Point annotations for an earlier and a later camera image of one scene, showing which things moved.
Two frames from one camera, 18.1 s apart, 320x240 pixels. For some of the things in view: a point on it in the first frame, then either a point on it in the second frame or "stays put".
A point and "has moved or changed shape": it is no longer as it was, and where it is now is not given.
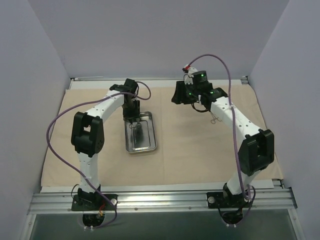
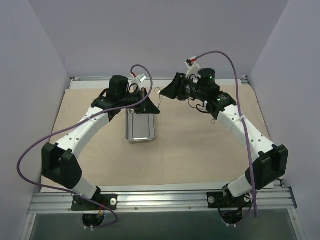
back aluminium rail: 242,79 stays put
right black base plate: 221,200 stays put
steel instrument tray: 140,135 has moved or changed shape
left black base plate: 94,202 stays put
